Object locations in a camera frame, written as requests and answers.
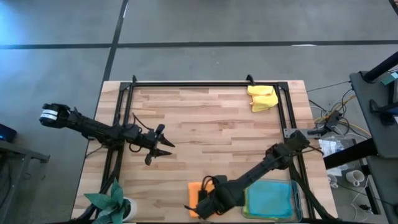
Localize teal box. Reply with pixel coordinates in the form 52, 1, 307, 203
381, 71, 398, 86

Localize grey metal mounting plate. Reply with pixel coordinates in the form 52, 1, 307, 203
283, 128, 324, 139

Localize black metal table frame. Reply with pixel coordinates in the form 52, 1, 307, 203
99, 81, 315, 224

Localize white mug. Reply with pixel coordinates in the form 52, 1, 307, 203
345, 169, 366, 187

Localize potted green plant white pot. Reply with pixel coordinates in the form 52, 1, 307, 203
83, 179, 138, 224

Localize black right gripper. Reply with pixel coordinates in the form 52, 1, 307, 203
184, 175, 231, 220

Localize blue microfiber towel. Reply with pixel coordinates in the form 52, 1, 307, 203
247, 180, 295, 218

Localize black device with blue light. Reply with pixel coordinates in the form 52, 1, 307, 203
0, 123, 18, 143

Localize orange microfiber towel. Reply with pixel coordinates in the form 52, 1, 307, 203
188, 181, 218, 218

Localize black desk crossbar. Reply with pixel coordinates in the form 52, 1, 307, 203
323, 138, 379, 170

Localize dark grey cart frame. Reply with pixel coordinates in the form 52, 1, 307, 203
0, 139, 50, 224

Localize black pole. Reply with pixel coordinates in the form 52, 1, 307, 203
362, 51, 398, 83

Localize clear plastic container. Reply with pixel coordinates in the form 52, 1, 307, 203
241, 179, 304, 222

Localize yellow microfiber towel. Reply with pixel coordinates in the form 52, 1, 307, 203
247, 85, 279, 113

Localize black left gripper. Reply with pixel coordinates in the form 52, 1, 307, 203
136, 123, 176, 166

